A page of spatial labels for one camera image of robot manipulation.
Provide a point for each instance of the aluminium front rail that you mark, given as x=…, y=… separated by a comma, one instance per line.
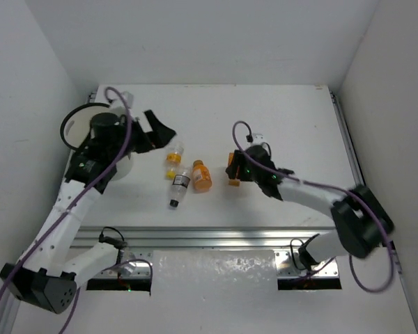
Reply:
x=217, y=238

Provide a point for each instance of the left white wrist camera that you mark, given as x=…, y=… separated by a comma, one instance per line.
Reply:
x=122, y=102

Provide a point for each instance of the aluminium left side rail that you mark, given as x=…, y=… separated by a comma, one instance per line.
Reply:
x=8, y=314

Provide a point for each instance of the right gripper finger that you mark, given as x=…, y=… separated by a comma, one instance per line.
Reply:
x=233, y=172
x=236, y=158

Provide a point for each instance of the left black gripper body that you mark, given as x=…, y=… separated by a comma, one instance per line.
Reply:
x=143, y=133

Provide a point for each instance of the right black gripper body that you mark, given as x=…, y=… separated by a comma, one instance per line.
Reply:
x=248, y=175

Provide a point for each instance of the white bin with black rim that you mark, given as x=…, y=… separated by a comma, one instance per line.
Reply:
x=75, y=127

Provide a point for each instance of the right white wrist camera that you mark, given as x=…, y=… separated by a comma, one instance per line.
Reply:
x=256, y=139

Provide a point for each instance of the aluminium rail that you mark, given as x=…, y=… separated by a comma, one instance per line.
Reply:
x=217, y=238
x=8, y=314
x=348, y=176

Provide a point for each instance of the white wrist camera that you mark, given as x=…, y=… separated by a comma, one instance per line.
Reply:
x=122, y=102
x=256, y=139

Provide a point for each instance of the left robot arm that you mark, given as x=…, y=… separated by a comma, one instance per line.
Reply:
x=43, y=277

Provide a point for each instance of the clear bottle yellow label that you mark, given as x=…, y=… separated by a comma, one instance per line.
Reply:
x=173, y=159

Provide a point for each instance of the orange juice bottle barcode label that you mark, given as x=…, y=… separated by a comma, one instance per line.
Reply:
x=201, y=176

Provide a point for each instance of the clear bottle black label front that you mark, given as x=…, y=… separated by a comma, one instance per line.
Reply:
x=179, y=187

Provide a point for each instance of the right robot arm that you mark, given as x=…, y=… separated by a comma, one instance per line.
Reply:
x=357, y=215

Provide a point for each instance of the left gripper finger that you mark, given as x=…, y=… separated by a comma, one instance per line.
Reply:
x=145, y=146
x=160, y=135

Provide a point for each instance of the orange juice bottle floral label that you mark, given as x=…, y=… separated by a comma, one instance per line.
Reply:
x=233, y=183

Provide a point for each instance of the aluminium right side rail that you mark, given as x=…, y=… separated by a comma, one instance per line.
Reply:
x=348, y=176

